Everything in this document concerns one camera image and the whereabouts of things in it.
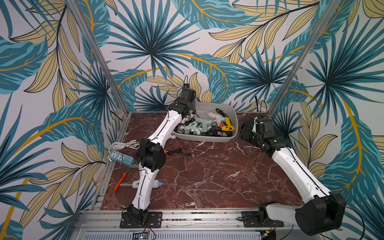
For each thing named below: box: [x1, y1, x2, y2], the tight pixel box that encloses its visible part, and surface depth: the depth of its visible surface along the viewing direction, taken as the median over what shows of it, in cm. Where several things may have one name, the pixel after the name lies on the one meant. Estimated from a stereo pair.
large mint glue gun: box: [194, 117, 213, 133], surface depth 112 cm
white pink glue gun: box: [206, 111, 226, 124], surface depth 116 cm
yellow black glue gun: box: [221, 117, 235, 132], surface depth 105 cm
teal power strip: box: [108, 150, 135, 165], surface depth 94 cm
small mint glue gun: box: [184, 121, 201, 135], surface depth 105 cm
